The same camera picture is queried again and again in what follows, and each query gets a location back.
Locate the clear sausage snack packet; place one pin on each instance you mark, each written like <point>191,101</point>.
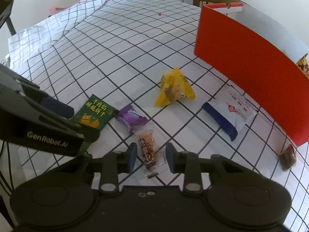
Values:
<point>154,159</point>

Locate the small dark brown candy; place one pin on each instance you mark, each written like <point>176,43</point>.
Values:
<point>287,158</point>

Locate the egg print snack packet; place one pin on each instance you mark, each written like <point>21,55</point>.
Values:
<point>173,86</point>

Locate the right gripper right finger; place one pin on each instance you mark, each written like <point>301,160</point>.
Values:
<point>189,164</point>

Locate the green cracker packet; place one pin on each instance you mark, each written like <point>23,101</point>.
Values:
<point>95,114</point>

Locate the orange yellow chip bag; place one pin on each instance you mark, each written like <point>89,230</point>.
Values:
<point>302,64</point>

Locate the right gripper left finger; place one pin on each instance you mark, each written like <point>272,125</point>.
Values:
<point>115,163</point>

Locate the red cardboard box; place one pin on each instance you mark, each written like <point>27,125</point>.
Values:
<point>258,67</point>

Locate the purple snack packet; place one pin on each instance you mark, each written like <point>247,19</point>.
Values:
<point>128,116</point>

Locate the checkered white tablecloth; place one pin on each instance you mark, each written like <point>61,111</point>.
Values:
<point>118,50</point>

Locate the white blue snack packet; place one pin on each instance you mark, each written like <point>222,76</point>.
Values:
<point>230,110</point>

